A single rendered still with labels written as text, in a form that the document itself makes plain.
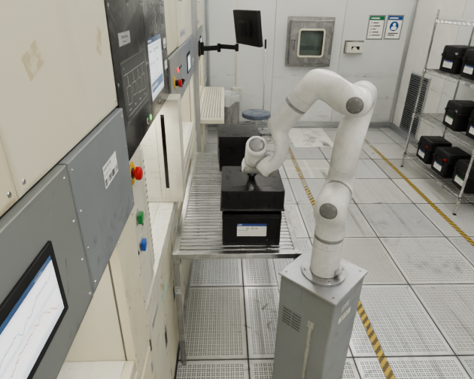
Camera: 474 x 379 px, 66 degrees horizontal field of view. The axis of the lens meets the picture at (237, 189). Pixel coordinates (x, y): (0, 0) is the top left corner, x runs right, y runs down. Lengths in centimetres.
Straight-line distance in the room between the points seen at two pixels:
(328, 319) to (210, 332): 99
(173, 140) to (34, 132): 125
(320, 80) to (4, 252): 107
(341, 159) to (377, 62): 497
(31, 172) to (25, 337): 21
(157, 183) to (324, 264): 90
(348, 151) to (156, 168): 95
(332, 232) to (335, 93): 54
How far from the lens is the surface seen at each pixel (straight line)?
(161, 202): 194
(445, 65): 460
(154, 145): 181
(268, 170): 144
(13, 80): 55
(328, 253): 154
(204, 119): 345
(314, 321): 166
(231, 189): 162
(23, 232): 54
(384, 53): 629
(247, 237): 175
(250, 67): 585
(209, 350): 232
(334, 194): 137
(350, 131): 134
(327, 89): 130
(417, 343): 260
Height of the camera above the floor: 179
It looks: 27 degrees down
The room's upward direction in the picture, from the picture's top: 1 degrees clockwise
